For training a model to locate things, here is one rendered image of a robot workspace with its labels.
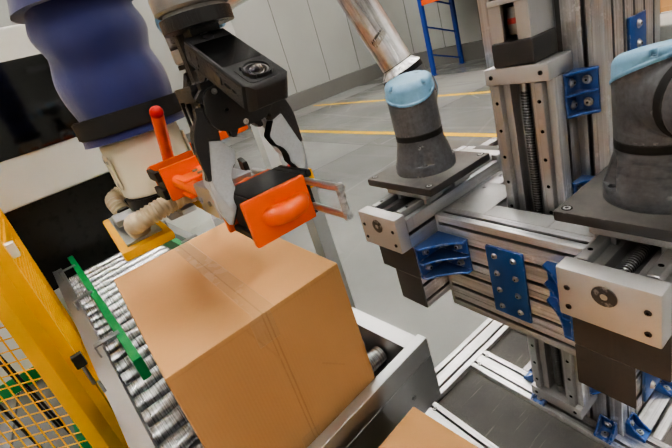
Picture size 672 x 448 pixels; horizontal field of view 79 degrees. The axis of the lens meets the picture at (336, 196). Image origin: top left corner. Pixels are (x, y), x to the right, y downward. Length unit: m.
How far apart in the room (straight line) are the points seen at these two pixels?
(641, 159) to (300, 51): 10.62
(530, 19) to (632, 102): 0.26
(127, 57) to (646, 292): 0.94
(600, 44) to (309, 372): 0.87
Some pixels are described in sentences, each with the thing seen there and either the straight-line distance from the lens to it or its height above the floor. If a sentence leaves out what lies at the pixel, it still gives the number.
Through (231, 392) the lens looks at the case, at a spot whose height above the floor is 0.84.
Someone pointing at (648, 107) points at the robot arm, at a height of 1.20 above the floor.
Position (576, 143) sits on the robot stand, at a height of 1.07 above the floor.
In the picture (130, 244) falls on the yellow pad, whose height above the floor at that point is 1.15.
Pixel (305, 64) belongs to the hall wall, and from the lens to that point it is 11.16.
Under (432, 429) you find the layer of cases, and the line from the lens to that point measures 1.08.
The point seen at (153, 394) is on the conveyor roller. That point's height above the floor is 0.54.
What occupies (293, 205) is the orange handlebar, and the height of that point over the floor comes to 1.26.
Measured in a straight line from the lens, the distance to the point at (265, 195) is 0.41.
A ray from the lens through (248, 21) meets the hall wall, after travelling 10.64.
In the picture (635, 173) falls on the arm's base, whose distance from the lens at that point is 0.74.
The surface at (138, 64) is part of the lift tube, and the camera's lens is 0.93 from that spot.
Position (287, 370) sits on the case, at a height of 0.80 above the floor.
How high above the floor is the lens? 1.40
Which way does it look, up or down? 20 degrees down
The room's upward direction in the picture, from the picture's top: 17 degrees counter-clockwise
